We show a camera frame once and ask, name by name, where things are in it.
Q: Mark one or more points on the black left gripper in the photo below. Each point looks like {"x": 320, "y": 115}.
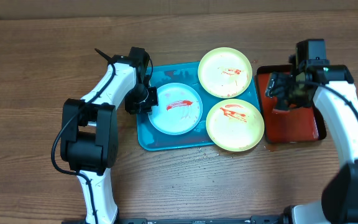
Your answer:
{"x": 146, "y": 109}

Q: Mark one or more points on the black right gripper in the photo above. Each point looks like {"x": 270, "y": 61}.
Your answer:
{"x": 276, "y": 89}

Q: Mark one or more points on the red black-rimmed tray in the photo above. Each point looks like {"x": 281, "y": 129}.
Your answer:
{"x": 299, "y": 125}

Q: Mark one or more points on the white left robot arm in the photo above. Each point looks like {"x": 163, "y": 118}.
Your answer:
{"x": 87, "y": 144}

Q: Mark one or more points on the yellow plate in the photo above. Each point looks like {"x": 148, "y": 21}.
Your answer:
{"x": 225, "y": 72}
{"x": 235, "y": 125}

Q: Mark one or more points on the light blue plate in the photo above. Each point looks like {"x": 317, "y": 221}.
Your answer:
{"x": 179, "y": 109}

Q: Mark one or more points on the teal plastic tray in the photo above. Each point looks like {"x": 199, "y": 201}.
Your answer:
{"x": 186, "y": 73}

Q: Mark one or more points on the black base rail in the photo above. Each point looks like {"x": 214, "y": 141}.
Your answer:
{"x": 255, "y": 219}

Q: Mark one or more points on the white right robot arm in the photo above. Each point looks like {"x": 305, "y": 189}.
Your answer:
{"x": 314, "y": 82}

